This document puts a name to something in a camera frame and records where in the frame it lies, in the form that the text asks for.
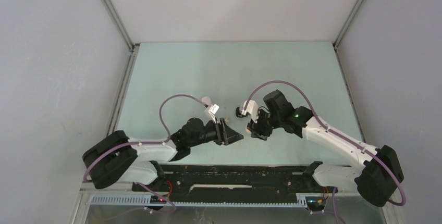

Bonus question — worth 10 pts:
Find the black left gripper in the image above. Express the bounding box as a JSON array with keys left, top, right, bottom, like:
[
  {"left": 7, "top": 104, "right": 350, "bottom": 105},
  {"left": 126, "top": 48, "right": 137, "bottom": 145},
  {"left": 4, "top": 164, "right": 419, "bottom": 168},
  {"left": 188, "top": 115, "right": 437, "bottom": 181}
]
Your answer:
[{"left": 189, "top": 117, "right": 243, "bottom": 147}]

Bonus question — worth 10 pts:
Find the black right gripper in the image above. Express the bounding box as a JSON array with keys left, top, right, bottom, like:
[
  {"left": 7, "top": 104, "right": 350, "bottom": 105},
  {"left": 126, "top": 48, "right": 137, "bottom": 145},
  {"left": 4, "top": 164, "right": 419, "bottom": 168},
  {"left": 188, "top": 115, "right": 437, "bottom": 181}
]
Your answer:
[{"left": 247, "top": 108, "right": 283, "bottom": 141}]

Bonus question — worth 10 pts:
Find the black gold-trimmed charging case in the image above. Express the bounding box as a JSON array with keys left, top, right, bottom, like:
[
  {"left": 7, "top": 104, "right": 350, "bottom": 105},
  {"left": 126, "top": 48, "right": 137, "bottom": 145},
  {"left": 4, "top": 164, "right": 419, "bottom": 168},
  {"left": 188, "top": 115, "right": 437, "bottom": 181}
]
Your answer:
[{"left": 235, "top": 107, "right": 244, "bottom": 118}]

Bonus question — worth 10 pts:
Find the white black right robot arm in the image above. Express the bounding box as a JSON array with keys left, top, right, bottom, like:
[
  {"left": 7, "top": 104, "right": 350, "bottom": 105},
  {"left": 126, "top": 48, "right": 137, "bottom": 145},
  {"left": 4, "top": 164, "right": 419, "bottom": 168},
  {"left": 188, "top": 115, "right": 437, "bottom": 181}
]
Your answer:
[{"left": 236, "top": 90, "right": 404, "bottom": 207}]

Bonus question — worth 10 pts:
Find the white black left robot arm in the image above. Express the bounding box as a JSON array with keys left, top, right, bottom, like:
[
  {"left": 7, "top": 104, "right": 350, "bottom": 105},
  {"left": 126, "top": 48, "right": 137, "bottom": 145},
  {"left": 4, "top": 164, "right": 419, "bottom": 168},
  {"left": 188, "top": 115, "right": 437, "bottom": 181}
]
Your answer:
[{"left": 82, "top": 118, "right": 244, "bottom": 191}]

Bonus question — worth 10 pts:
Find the white charging case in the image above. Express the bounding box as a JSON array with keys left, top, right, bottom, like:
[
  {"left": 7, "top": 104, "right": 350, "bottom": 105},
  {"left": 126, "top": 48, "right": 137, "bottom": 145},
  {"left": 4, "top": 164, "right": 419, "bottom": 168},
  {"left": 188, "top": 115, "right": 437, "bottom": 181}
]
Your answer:
[{"left": 201, "top": 96, "right": 212, "bottom": 105}]

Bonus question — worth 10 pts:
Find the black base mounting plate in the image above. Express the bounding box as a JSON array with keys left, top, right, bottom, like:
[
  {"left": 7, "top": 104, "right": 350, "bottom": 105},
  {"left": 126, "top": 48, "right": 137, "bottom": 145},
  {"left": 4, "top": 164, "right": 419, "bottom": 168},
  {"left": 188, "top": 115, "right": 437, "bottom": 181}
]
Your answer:
[{"left": 148, "top": 165, "right": 333, "bottom": 203}]

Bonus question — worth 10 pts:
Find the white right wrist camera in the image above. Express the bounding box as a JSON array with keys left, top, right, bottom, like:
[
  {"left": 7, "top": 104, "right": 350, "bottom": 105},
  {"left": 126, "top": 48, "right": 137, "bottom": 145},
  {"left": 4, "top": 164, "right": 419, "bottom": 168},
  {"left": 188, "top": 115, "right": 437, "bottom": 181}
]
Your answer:
[{"left": 239, "top": 100, "right": 259, "bottom": 122}]

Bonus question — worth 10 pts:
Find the grey slotted cable duct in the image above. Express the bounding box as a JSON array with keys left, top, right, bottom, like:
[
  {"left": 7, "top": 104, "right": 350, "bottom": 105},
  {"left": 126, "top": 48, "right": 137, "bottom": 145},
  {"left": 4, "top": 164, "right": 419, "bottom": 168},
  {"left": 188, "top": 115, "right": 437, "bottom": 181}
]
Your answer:
[{"left": 90, "top": 194, "right": 307, "bottom": 208}]

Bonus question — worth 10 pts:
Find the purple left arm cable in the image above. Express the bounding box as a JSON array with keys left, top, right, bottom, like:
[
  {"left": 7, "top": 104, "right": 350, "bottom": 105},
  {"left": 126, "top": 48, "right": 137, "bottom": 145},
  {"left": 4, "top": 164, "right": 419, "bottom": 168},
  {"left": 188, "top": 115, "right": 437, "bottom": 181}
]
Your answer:
[{"left": 82, "top": 94, "right": 208, "bottom": 183}]

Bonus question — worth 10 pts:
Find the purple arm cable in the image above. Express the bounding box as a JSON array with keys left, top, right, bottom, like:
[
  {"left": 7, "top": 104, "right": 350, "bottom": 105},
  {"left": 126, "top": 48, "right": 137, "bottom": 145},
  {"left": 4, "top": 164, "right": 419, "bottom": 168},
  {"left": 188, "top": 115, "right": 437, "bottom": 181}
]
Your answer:
[
  {"left": 241, "top": 80, "right": 407, "bottom": 206},
  {"left": 82, "top": 94, "right": 208, "bottom": 183}
]

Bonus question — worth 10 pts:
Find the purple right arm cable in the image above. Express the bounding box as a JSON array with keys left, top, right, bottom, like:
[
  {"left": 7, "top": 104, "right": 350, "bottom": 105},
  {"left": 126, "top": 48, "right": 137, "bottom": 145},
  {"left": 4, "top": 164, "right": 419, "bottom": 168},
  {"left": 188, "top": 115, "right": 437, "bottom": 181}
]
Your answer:
[{"left": 241, "top": 80, "right": 407, "bottom": 206}]

